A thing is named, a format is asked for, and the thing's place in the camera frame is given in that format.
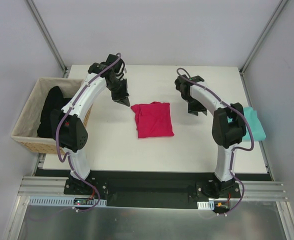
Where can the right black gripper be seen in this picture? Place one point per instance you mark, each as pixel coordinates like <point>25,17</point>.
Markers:
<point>195,106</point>

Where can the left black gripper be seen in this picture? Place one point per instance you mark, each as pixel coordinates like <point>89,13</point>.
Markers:
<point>120,94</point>

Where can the pink t shirt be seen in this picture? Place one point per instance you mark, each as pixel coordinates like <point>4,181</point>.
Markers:
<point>153,120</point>

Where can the teal t shirt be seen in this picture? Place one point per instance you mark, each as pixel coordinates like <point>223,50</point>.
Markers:
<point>256,127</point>

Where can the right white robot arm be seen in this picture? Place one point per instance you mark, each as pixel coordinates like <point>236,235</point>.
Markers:
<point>228,124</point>

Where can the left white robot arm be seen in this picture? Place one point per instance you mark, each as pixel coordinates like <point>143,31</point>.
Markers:
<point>68,123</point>

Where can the black t shirt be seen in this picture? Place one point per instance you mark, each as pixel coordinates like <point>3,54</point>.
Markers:
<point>55,100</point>

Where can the wicker laundry basket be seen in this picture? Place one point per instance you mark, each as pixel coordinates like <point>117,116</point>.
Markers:
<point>25,129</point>

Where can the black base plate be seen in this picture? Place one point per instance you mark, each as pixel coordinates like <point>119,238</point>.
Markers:
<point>143,189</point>

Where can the right white cable duct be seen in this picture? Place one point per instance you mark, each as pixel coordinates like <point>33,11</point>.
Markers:
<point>206,205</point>

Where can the white cable duct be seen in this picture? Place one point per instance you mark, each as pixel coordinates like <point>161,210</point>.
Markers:
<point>206,205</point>
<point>52,201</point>

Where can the aluminium rail frame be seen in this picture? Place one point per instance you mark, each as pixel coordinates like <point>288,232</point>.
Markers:
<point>263,211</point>

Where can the left rear aluminium post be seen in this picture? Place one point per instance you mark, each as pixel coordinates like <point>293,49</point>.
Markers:
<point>46,34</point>

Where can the aluminium post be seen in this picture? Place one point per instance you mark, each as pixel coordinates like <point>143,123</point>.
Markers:
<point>280,7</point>
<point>46,34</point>

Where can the left white cable duct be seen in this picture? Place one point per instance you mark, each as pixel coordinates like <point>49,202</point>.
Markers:
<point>52,201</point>

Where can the right rear aluminium post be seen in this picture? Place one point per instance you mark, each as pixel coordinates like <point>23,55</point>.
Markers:
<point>280,7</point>

